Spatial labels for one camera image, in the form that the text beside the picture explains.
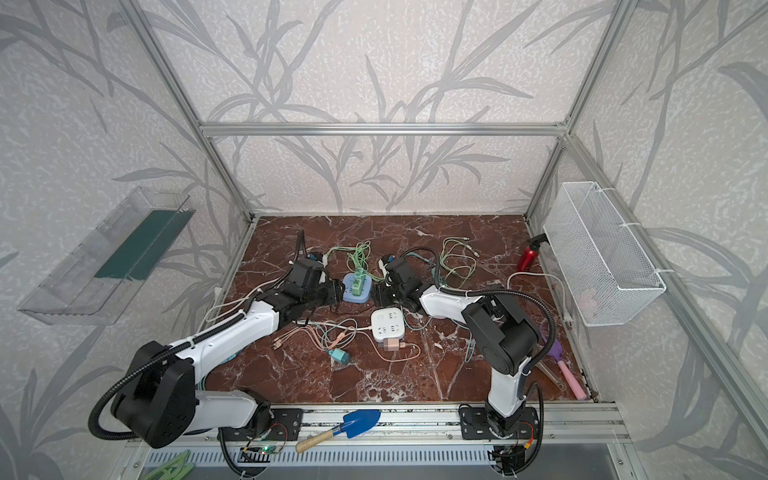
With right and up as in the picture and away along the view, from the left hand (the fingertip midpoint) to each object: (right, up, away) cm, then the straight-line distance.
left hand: (342, 278), depth 88 cm
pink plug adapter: (+15, -18, -3) cm, 24 cm away
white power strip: (+13, -14, +1) cm, 19 cm away
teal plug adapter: (0, -21, -5) cm, 22 cm away
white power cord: (-36, -10, +8) cm, 39 cm away
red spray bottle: (+60, +8, +9) cm, 61 cm away
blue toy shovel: (+6, -35, -14) cm, 38 cm away
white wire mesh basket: (+61, +4, -27) cm, 66 cm away
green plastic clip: (-34, -41, -20) cm, 57 cm away
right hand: (+10, -2, +6) cm, 12 cm away
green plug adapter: (+4, -2, +4) cm, 6 cm away
